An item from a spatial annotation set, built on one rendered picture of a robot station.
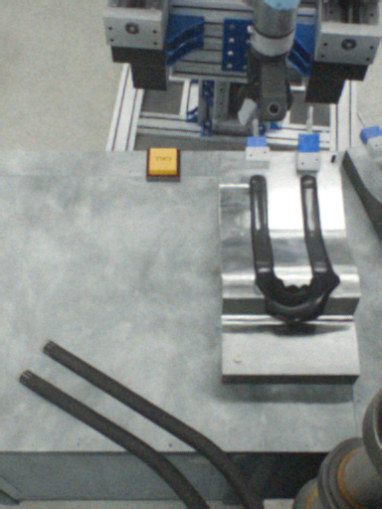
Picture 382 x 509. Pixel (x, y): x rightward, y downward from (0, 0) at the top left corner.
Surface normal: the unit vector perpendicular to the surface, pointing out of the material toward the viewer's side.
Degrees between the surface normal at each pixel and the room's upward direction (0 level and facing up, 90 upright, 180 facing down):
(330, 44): 90
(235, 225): 1
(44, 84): 0
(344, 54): 90
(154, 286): 0
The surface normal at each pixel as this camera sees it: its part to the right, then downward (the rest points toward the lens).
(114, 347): 0.00, -0.47
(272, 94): -0.01, 0.06
